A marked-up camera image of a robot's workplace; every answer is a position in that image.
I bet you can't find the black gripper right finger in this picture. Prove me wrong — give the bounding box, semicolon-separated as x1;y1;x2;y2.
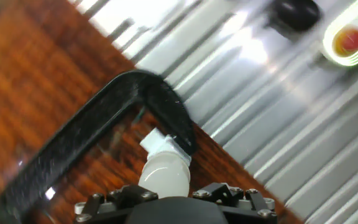
192;182;277;224

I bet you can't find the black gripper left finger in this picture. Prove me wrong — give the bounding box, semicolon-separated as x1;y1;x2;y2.
74;184;160;224

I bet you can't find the white light bulb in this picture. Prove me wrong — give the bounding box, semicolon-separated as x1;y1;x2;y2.
137;151;191;199

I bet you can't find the white bulb socket adapter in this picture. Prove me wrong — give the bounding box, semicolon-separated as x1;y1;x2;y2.
139;127;192;167

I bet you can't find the black C-clamp with steel screw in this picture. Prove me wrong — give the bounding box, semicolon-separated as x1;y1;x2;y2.
0;70;198;224

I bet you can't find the brown wooden board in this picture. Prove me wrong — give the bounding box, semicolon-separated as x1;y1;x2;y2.
0;0;304;224

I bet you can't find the emergency stop button box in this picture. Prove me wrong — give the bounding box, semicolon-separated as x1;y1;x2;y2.
321;0;358;68

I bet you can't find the black round knob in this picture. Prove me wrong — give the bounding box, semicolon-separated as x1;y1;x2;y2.
268;0;322;32

